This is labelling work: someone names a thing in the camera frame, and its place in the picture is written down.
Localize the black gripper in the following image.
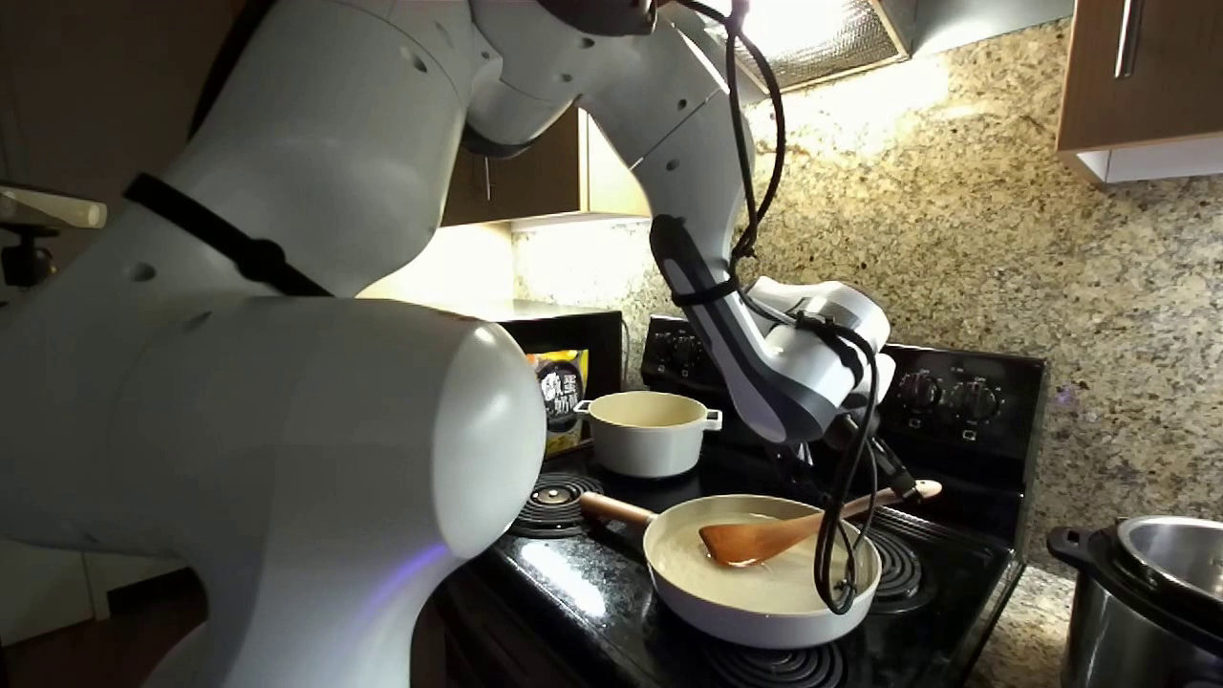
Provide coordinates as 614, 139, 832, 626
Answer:
782, 409, 928, 511

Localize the wooden spatula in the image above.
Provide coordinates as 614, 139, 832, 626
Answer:
694, 476, 949, 575

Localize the black electric stove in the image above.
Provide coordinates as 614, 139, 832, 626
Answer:
431, 309, 1052, 688

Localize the stainless steel pressure cooker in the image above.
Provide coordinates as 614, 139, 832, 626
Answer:
1042, 511, 1223, 688

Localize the black microwave oven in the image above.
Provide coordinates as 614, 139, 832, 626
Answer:
500, 306, 628, 459

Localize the yellow black snack bag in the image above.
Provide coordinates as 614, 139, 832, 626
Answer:
532, 346, 592, 459

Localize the metal range hood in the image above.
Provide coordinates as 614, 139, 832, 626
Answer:
654, 0, 1075, 107

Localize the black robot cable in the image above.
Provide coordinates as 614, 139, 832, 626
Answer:
663, 0, 895, 618

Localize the white frying pan wooden handle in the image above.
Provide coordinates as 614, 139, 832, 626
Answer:
575, 487, 886, 655

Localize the white pot with handles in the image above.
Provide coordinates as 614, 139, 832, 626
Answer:
572, 388, 727, 483

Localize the brown wall cabinet metal handle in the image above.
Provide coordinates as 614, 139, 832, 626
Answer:
1058, 0, 1223, 183

